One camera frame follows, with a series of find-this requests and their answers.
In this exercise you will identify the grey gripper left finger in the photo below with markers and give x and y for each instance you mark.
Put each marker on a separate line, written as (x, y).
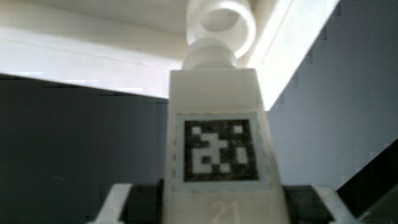
(132, 205)

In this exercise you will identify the white square tabletop part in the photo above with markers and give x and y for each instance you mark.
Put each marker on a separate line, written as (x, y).
(109, 43)

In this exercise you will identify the white leg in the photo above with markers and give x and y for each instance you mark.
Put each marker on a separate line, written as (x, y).
(223, 186)

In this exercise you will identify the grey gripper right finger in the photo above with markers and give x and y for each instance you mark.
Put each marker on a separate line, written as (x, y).
(317, 206)

